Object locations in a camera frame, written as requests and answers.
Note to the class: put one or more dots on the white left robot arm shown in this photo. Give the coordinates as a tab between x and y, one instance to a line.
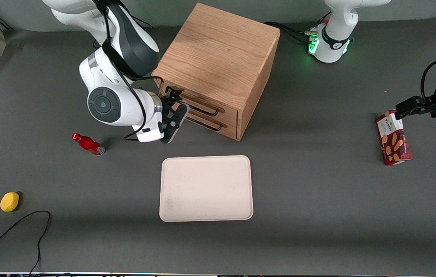
335	23

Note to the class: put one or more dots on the small red bottle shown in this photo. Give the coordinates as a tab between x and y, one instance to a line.
87	143

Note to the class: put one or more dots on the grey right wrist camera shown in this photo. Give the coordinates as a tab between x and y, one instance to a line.
173	125

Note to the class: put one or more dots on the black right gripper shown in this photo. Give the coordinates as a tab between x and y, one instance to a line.
171	94

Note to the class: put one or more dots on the yellow lemon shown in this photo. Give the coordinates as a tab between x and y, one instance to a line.
9	202

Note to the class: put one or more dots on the oak wooden drawer cabinet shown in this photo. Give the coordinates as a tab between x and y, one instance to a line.
218	50

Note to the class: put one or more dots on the red shortbread cookie box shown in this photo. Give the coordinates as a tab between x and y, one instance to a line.
395	148

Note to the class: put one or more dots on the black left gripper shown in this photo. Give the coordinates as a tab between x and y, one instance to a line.
427	107

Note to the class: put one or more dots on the beige rectangular tray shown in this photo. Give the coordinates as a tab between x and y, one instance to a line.
206	188

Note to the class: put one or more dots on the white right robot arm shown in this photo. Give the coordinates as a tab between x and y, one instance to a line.
98	73

